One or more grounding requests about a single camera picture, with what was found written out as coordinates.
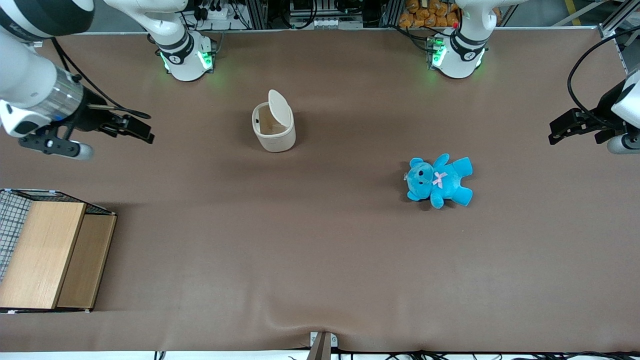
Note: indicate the brown table cover mat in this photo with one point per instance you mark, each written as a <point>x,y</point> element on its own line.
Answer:
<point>300,240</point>

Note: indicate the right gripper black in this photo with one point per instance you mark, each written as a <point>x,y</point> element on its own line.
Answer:
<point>91,116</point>

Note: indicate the green lit controller board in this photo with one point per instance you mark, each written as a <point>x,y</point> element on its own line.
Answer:
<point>207,57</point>

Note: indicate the white power strip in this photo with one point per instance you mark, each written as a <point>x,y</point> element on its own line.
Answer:
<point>215,12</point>
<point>335,22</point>

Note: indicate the aluminium frame profile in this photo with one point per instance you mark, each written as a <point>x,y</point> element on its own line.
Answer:
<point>617,20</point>

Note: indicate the light wooden shelf box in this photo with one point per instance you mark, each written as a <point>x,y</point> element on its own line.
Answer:
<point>45,250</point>

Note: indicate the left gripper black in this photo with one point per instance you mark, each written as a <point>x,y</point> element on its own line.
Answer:
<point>604,112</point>

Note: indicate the grey metal table bracket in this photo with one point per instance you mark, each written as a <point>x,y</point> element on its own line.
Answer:
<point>321,350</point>

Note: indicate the white lidded trash can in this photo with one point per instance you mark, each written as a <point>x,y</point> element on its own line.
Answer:
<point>275,142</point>

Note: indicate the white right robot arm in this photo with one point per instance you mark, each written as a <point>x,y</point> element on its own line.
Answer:
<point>25,75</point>

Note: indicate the blue teddy bear plush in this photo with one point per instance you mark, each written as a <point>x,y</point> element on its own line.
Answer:
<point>445,182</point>

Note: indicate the orange round items pile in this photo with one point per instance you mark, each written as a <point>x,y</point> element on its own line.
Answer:
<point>425,15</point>

